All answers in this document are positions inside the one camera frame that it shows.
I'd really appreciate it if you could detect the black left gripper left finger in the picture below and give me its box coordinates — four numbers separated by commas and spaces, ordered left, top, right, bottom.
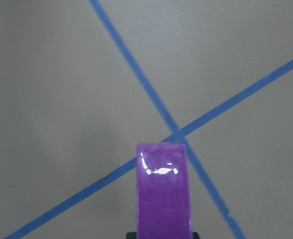
125, 232, 137, 239

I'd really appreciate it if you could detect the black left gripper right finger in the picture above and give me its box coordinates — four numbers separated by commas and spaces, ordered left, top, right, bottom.
193, 232, 200, 239

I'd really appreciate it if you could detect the purple trapezoid block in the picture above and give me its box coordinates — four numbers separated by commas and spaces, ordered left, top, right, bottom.
136, 143, 193, 239

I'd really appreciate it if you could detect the blue tape line lengthwise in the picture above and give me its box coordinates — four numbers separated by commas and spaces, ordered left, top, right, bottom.
90, 0, 246, 239

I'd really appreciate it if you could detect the blue tape line crosswise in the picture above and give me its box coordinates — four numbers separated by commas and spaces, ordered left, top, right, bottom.
6, 59, 293, 239

